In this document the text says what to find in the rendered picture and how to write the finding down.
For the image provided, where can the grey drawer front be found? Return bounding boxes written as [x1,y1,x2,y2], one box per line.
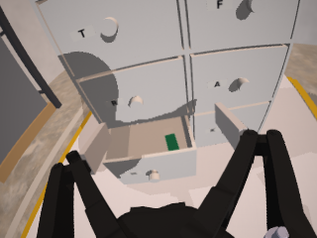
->
[39,0,182,75]
[102,115,197,184]
[193,101,269,147]
[78,56,187,127]
[189,44,288,112]
[184,0,298,49]

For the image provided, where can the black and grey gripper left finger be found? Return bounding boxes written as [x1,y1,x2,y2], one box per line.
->
[36,122,128,238]

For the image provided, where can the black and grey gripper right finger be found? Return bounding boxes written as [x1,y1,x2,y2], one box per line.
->
[175,102,317,238]

